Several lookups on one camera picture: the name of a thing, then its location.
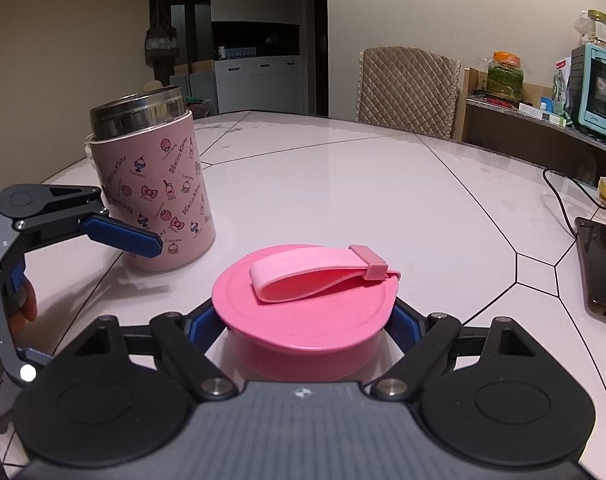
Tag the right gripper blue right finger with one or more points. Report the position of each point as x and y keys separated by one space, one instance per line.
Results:
x=431 y=346

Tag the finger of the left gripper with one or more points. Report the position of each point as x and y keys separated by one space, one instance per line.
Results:
x=119 y=235

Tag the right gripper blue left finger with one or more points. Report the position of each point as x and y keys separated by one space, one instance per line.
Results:
x=183 y=341

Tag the pink Hello Kitty bottle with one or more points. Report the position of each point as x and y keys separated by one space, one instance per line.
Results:
x=145 y=153

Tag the pink bottle cap with strap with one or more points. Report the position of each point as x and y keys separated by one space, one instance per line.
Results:
x=305 y=313

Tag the person's left hand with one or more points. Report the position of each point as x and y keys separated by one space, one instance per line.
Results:
x=28 y=311

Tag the hanging grey bag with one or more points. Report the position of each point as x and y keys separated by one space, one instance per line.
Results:
x=161 y=41

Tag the black smartphone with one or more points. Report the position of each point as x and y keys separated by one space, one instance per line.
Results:
x=591 y=246

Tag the wooden side shelf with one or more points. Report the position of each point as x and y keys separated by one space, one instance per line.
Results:
x=498 y=126

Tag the white black tall cabinet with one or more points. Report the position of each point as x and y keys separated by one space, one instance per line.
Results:
x=237 y=54

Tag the quilted beige chair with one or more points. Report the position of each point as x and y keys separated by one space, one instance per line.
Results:
x=408 y=89

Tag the pickle jar orange lid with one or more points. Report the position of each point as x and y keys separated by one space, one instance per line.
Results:
x=505 y=76

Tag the white red product box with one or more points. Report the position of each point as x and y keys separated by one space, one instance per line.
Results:
x=560 y=82

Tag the teal toaster oven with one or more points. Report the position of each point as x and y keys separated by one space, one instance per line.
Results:
x=587 y=89

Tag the jar with yellow lid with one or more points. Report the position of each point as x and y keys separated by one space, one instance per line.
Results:
x=591 y=25

